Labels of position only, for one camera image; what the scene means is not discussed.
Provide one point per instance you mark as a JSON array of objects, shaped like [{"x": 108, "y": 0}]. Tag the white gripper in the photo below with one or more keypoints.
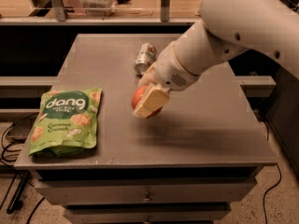
[{"x": 172, "y": 69}]

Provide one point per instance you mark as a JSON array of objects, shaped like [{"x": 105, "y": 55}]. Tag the red apple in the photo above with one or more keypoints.
[{"x": 146, "y": 102}]

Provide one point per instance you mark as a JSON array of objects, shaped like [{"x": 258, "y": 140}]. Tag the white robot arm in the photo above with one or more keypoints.
[{"x": 226, "y": 29}]

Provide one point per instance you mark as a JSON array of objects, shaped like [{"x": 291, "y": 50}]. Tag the green rice chip bag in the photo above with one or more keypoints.
[{"x": 66, "y": 123}]

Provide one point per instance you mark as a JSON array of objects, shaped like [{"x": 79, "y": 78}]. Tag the silver soda can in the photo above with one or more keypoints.
[{"x": 145, "y": 58}]

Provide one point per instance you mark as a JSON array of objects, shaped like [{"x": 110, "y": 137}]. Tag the grey cabinet with drawers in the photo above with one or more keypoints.
[{"x": 199, "y": 155}]

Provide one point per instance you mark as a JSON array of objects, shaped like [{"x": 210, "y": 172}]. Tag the clear plastic container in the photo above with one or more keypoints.
[{"x": 99, "y": 8}]

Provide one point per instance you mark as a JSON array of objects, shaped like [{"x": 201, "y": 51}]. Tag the metal drawer knob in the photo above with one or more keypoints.
[{"x": 147, "y": 198}]

